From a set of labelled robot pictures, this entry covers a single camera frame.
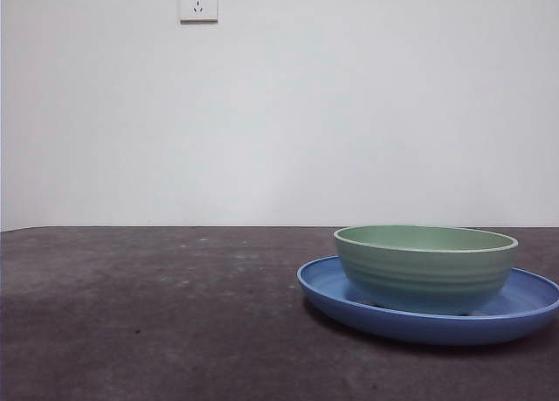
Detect blue plate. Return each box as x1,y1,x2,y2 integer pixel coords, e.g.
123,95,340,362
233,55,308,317
296,255,559,347

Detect green bowl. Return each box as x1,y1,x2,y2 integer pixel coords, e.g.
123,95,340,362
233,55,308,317
333,224,520,315

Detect white wall socket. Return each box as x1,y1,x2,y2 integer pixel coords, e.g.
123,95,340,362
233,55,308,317
178,0,220,25

